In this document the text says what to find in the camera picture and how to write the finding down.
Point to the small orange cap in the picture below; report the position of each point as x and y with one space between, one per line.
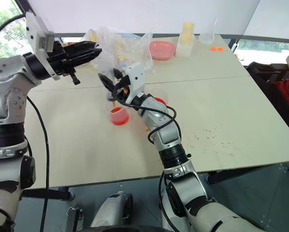
213 48
220 49

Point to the pink plastic bowl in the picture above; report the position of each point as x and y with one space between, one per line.
161 49

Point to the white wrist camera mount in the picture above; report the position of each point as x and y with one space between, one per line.
36 31
135 75

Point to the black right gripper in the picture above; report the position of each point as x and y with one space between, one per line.
120 88

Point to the red cloth bag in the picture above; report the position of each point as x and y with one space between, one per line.
288 89

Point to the small bottle with yellow liquid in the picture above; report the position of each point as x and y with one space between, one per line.
93 34

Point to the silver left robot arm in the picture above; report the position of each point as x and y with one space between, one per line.
4 77

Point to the grey metal bracket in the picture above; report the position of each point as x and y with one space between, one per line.
74 216

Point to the black table frame bar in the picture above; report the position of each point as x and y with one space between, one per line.
50 193

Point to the silver rounded robot housing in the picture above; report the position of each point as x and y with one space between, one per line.
112 210

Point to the clear plastic cone cup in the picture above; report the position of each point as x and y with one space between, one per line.
208 35

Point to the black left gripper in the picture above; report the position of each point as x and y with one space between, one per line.
59 61

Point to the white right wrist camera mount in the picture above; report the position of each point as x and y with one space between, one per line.
135 75

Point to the black bag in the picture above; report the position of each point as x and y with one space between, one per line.
261 70

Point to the stack of cream cups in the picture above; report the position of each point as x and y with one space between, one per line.
186 41

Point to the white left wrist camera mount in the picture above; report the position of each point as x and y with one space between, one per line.
36 31

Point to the crumpled clear plastic bag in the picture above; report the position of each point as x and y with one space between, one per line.
125 47

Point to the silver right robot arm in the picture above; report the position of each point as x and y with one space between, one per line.
168 135

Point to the clear syringe with orange plunger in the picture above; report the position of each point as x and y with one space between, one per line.
114 103

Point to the clear cup with red liquid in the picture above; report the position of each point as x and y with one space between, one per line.
119 117
159 100

